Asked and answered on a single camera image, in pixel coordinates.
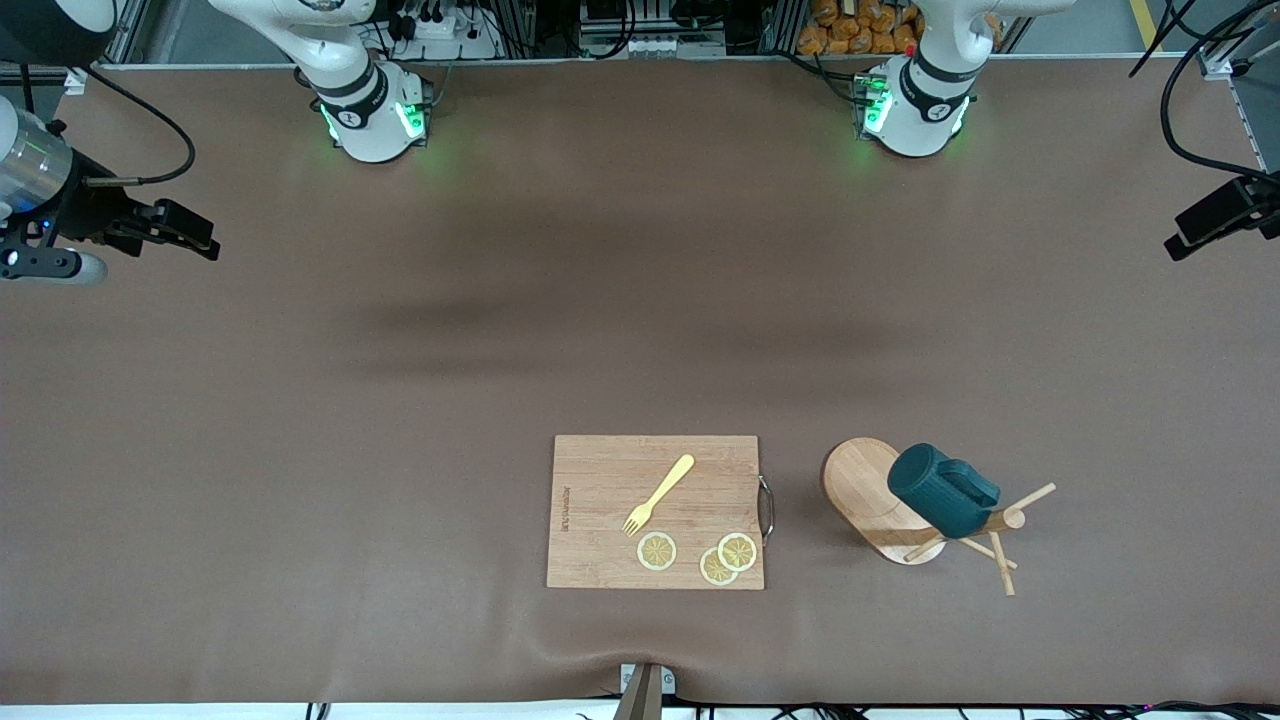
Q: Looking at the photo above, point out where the orange snack bag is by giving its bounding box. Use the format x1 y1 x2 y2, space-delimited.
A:
797 0 926 57

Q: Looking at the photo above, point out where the yellow plastic fork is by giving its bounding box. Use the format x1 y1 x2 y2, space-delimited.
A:
622 454 696 538

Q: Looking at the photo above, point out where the bamboo cutting board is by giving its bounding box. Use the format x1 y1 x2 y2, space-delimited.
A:
547 435 776 591

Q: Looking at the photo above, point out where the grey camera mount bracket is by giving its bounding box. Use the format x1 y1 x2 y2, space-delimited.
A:
612 663 677 720

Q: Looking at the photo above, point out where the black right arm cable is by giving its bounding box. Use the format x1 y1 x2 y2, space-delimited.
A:
20 60 196 189

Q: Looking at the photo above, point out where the dark green ribbed mug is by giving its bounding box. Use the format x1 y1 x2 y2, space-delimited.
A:
887 443 1001 539

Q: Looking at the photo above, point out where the wooden mug tree rack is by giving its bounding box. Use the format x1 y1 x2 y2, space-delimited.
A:
821 437 1058 598

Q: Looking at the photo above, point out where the white power strip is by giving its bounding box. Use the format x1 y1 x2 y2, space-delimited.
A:
385 0 504 61

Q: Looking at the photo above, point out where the aluminium frame post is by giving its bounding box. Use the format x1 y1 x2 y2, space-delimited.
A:
1195 0 1280 81
0 0 151 81

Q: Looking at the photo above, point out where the white multi-socket strip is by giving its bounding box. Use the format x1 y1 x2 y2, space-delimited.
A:
580 30 728 59

